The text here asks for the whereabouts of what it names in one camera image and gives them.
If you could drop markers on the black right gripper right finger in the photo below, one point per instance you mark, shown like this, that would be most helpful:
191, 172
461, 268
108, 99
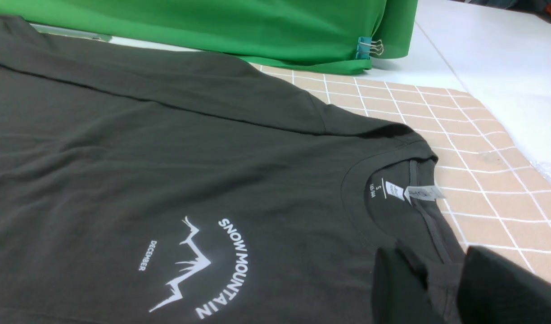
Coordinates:
494, 290

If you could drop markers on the beige checkered tablecloth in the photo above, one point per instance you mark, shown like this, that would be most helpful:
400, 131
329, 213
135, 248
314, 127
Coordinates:
495, 197

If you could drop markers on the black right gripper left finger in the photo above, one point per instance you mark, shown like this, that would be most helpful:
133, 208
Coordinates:
399, 293

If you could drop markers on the green backdrop cloth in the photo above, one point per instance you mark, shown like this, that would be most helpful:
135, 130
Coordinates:
308, 35

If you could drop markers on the dark gray long-sleeve shirt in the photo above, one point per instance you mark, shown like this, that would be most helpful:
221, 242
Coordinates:
143, 186

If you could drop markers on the teal binder clip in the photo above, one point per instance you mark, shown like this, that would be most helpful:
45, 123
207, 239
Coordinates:
366, 47

